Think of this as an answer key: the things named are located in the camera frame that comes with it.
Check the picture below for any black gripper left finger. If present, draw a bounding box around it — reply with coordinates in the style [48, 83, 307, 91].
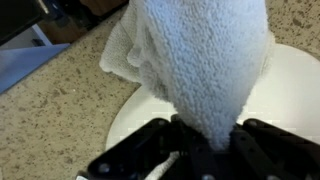
[81, 115, 214, 180]

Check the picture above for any white oval sink basin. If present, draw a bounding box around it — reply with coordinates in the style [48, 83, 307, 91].
[105, 43, 320, 152]

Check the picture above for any grey terry towel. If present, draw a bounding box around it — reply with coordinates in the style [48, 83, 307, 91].
[98, 0, 277, 180]

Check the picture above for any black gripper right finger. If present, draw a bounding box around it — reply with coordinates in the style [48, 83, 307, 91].
[230, 119, 320, 180]

